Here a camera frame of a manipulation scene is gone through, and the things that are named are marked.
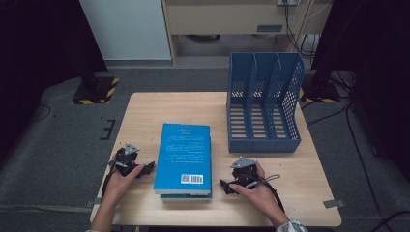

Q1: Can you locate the hand-held gripper cable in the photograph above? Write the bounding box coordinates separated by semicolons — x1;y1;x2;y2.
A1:
101;167;119;199
256;173;286;215

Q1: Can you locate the grey tape piece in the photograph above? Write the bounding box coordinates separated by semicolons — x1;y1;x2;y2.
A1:
84;197;103;209
322;198;346;209

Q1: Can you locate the black tape floor mark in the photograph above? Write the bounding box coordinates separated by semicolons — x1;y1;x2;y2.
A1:
99;119;116;141

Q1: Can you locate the left hand-held gripper cable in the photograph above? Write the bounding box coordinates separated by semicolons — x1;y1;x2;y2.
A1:
101;167;119;199

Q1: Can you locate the thick black floor cable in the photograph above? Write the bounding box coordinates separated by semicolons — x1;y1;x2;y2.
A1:
370;210;410;232

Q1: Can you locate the light blue book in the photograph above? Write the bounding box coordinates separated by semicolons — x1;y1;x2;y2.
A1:
153;123;213;196

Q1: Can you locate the person's left hand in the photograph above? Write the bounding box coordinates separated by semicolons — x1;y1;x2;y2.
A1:
103;163;145;203

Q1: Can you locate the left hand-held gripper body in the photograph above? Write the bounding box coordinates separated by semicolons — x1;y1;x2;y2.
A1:
109;143;140;178

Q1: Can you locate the beige wooden cabinet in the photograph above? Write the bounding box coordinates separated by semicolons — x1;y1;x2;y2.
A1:
161;0;333;67

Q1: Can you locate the long black floor cable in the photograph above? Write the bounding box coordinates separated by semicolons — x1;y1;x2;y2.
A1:
306;105;385;224

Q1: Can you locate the person's right hand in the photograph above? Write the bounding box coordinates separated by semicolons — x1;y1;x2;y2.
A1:
229;163;282;217

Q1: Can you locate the hanging cable bundle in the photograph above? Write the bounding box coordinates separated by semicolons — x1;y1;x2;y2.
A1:
282;0;323;61

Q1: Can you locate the dark blue illustrated book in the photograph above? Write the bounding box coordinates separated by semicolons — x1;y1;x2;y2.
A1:
160;192;213;203

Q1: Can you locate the blue plastic file rack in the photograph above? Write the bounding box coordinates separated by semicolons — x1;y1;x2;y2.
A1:
226;52;306;154

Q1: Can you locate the white panel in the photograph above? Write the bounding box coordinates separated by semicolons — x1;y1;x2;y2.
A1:
78;0;172;62

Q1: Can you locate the right hand-held gripper cable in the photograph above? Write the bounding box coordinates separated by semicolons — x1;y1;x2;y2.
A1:
256;173;286;215

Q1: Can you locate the dark curtain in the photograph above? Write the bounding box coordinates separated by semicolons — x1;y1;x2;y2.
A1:
310;0;410;182
0;0;109;163

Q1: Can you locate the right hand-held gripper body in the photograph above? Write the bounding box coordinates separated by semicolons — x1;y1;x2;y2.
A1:
230;156;260;189

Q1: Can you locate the thin black floor cable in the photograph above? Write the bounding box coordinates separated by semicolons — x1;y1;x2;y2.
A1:
30;104;52;123

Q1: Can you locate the striped black stand base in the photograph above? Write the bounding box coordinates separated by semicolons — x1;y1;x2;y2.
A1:
72;72;120;105
298;71;342;104

